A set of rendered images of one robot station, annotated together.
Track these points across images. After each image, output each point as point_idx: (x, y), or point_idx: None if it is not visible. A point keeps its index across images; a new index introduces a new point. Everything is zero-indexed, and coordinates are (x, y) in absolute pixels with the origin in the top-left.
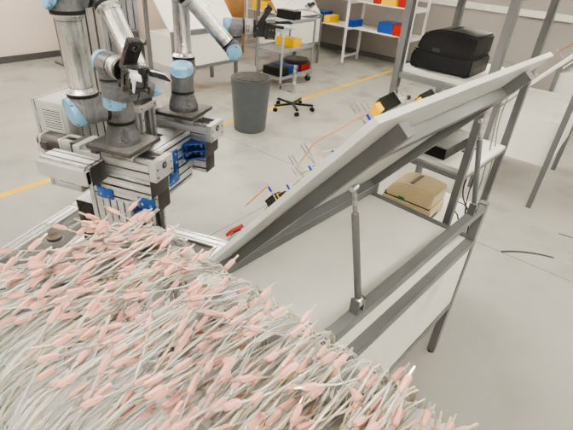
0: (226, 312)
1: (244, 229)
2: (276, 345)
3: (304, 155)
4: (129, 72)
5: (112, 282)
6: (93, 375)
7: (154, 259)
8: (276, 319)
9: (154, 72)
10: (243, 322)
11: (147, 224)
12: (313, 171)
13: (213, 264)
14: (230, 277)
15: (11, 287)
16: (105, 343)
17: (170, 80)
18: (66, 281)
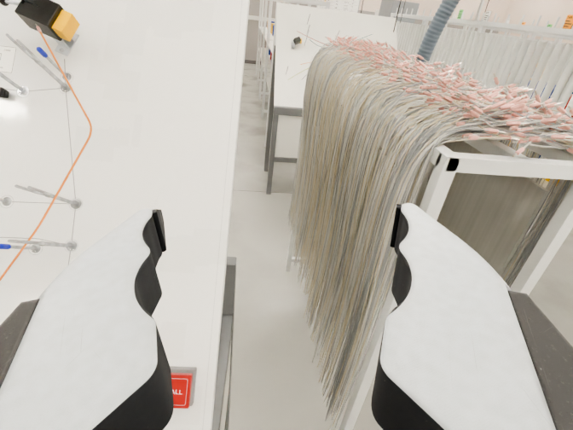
0: (436, 72)
1: (222, 298)
2: (417, 72)
3: (60, 189)
4: (522, 296)
5: (494, 90)
6: (499, 93)
7: (468, 80)
8: (402, 85)
9: (146, 312)
10: (419, 89)
11: (462, 109)
12: (240, 95)
13: (402, 127)
14: (405, 106)
15: (564, 122)
16: (495, 87)
17: (161, 212)
18: (524, 156)
